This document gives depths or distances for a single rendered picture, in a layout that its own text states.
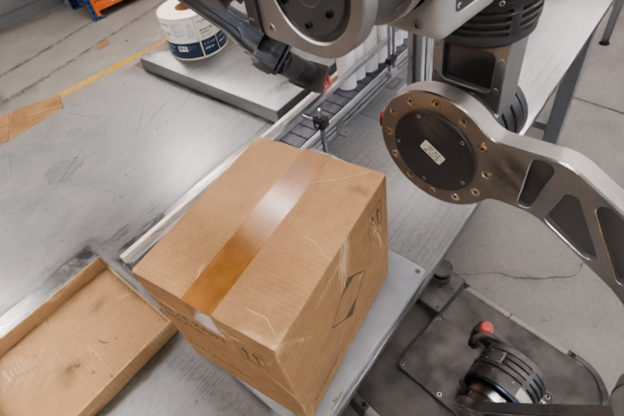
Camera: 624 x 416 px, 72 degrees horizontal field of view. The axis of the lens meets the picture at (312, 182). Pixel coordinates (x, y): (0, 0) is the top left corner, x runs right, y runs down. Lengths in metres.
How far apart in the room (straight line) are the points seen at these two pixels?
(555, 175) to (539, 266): 1.40
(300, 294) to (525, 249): 1.55
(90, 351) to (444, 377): 0.93
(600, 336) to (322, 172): 1.41
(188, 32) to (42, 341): 0.97
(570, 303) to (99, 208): 1.62
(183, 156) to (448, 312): 0.95
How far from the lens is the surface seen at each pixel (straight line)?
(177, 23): 1.53
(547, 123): 2.23
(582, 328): 1.88
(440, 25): 0.42
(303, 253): 0.57
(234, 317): 0.55
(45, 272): 1.17
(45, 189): 1.39
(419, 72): 1.26
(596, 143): 2.56
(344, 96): 1.23
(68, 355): 1.00
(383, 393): 1.41
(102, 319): 1.00
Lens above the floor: 1.58
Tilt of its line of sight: 45 degrees down
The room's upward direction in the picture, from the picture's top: 12 degrees counter-clockwise
